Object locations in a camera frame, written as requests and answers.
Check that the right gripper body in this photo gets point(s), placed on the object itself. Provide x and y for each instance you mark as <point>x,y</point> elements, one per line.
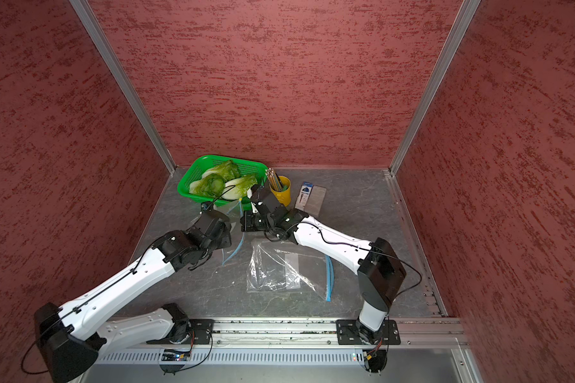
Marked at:
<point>255,222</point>

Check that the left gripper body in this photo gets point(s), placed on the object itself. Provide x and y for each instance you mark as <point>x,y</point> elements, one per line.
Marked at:
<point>224,241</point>

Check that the clear zipper bag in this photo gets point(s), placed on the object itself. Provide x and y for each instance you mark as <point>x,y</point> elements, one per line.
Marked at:
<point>241,241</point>
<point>284,267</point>

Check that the chinese cabbage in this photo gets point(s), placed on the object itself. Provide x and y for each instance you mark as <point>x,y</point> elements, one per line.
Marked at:
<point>227,170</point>
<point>210,187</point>
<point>238,188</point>

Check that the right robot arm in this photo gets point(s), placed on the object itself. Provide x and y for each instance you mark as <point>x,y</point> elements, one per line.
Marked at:
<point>379,270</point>

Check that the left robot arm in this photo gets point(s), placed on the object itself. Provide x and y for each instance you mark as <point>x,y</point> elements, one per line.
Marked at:
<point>71,337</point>

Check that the chinese cabbage back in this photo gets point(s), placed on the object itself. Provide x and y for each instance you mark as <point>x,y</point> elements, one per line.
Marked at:
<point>227,170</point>

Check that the yellow pencil cup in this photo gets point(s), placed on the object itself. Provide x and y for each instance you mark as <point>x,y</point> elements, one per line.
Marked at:
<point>283,194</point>

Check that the white blue small box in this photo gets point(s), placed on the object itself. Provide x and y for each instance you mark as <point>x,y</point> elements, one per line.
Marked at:
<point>303,196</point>

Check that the green plastic basket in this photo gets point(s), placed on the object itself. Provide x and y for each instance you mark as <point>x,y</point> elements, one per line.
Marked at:
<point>204,163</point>

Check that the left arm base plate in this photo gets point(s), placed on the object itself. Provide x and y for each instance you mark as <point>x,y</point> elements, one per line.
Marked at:
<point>195,332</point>

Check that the aluminium front rail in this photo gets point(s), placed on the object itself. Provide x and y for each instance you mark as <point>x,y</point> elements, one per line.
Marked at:
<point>297,333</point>

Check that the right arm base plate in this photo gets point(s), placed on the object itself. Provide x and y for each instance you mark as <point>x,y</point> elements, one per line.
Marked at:
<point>353,332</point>

